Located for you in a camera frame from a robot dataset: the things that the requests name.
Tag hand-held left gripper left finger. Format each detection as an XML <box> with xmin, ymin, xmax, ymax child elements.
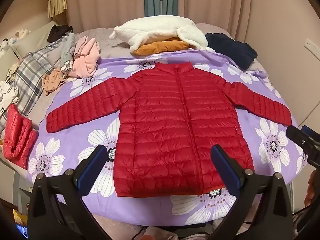
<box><xmin>27</xmin><ymin>144</ymin><xmax>110</xmax><ymax>240</ymax></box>

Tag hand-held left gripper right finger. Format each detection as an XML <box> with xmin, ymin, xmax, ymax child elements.
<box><xmin>211</xmin><ymin>145</ymin><xmax>293</xmax><ymax>240</ymax></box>

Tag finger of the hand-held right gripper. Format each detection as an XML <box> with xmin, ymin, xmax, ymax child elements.
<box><xmin>301</xmin><ymin>126</ymin><xmax>320</xmax><ymax>142</ymax></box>
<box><xmin>286</xmin><ymin>125</ymin><xmax>320</xmax><ymax>167</ymax></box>

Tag dark red puffer jacket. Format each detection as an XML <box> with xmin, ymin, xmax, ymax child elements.
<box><xmin>46</xmin><ymin>62</ymin><xmax>293</xmax><ymax>197</ymax></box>

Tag person's right hand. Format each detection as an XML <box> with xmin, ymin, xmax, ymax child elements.
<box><xmin>307</xmin><ymin>170</ymin><xmax>320</xmax><ymax>203</ymax></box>

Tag purple floral blanket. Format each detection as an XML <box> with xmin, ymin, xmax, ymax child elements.
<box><xmin>27</xmin><ymin>49</ymin><xmax>309</xmax><ymax>227</ymax></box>

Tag light red folded puffer jacket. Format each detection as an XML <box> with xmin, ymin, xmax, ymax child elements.
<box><xmin>3</xmin><ymin>104</ymin><xmax>38</xmax><ymax>170</ymax></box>

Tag small blue screen device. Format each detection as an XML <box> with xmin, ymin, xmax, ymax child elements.
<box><xmin>15</xmin><ymin>221</ymin><xmax>29</xmax><ymax>239</ymax></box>

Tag tan garment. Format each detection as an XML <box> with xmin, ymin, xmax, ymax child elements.
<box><xmin>42</xmin><ymin>67</ymin><xmax>66</xmax><ymax>96</ymax></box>

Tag white printed shirt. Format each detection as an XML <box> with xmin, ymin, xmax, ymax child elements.
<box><xmin>0</xmin><ymin>80</ymin><xmax>19</xmax><ymax>128</ymax></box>

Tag pink garment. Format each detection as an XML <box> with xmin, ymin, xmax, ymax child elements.
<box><xmin>68</xmin><ymin>35</ymin><xmax>100</xmax><ymax>78</ymax></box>

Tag grey plaid duvet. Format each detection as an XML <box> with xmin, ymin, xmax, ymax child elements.
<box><xmin>14</xmin><ymin>34</ymin><xmax>75</xmax><ymax>117</ymax></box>

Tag grey striped garment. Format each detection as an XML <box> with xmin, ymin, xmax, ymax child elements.
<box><xmin>60</xmin><ymin>32</ymin><xmax>77</xmax><ymax>79</ymax></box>

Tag navy garment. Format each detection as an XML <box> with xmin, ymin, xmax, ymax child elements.
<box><xmin>205</xmin><ymin>33</ymin><xmax>258</xmax><ymax>70</ymax></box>

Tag cartoon printed cloth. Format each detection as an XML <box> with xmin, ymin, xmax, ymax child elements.
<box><xmin>5</xmin><ymin>60</ymin><xmax>22</xmax><ymax>83</ymax></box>

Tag beige pillow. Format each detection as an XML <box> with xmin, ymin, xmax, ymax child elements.
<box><xmin>0</xmin><ymin>46</ymin><xmax>20</xmax><ymax>78</ymax></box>
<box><xmin>11</xmin><ymin>20</ymin><xmax>59</xmax><ymax>55</ymax></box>

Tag black garment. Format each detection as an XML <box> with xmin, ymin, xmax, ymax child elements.
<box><xmin>47</xmin><ymin>25</ymin><xmax>73</xmax><ymax>43</ymax></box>

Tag orange garment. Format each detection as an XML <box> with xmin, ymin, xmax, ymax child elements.
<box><xmin>132</xmin><ymin>37</ymin><xmax>198</xmax><ymax>55</ymax></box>

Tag white plush toys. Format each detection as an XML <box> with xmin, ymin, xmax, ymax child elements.
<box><xmin>0</xmin><ymin>29</ymin><xmax>30</xmax><ymax>53</ymax></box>

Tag white fleece garment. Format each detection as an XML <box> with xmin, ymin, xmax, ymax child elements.
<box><xmin>109</xmin><ymin>17</ymin><xmax>208</xmax><ymax>53</ymax></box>

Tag beige curtain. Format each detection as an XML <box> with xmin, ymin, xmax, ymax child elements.
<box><xmin>62</xmin><ymin>0</ymin><xmax>283</xmax><ymax>43</ymax></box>

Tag yellow striped fringed cloth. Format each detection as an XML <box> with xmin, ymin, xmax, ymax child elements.
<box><xmin>47</xmin><ymin>0</ymin><xmax>68</xmax><ymax>18</ymax></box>

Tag white wall socket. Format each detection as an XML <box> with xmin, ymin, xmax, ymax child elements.
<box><xmin>304</xmin><ymin>38</ymin><xmax>317</xmax><ymax>55</ymax></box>

